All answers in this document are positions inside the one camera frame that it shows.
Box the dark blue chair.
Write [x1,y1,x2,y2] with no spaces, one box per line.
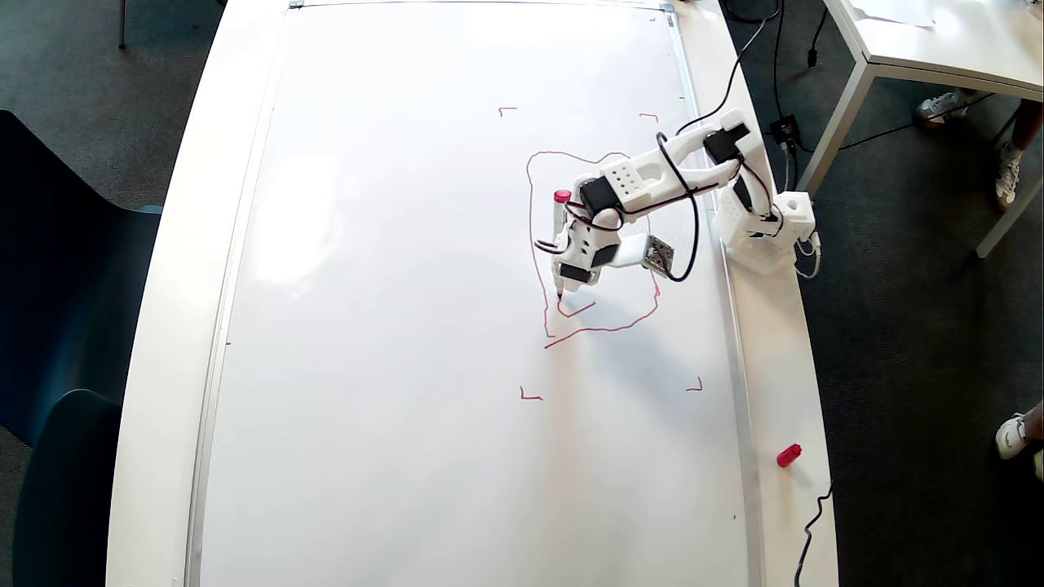
[0,110,164,445]
[12,390,123,587]

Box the white sneaker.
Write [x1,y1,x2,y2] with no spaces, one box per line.
[993,143,1025,211]
[995,412,1030,460]
[913,90,975,130]

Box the white marker pen red end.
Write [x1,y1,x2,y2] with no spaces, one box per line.
[552,189,573,297]

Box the black cable over table edge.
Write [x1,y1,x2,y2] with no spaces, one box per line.
[794,483,834,587]

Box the coiled black cable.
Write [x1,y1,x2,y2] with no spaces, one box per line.
[719,0,784,24]

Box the white paper sheet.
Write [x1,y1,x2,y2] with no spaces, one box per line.
[848,0,939,28]

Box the black camera cable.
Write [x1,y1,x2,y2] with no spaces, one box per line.
[657,0,784,283]

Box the black cable with plug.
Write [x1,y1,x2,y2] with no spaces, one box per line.
[806,7,831,68]

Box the black cable on carpet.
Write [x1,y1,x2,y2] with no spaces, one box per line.
[836,91,1000,152]

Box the large white whiteboard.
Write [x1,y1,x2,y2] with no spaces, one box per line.
[184,0,763,587]

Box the white side table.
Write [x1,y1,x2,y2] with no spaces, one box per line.
[795,0,1044,259]

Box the white cable at robot base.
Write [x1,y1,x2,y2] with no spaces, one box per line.
[795,231,823,280]

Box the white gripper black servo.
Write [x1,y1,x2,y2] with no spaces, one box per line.
[555,214,623,292]

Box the black cable to adapter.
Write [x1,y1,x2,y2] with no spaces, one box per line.
[770,0,796,123]

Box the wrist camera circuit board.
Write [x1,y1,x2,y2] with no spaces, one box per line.
[616,235,676,275]

